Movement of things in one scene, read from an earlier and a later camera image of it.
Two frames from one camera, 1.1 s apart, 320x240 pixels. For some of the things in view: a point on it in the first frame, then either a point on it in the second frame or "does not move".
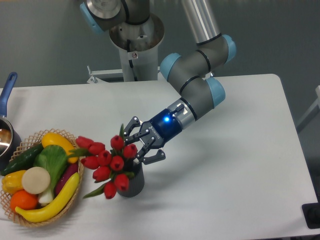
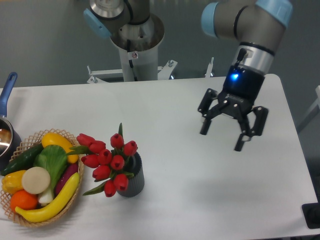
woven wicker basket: (32, 141) does not move
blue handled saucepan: (10, 140) does not move
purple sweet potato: (71, 169) does not move
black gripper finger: (160, 155) -> (261, 113)
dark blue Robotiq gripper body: (163, 127) -> (245, 80)
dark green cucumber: (24, 162) does not move
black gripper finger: (134, 122) -> (204, 108)
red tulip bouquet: (112, 169) does not move
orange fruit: (22, 199) does not move
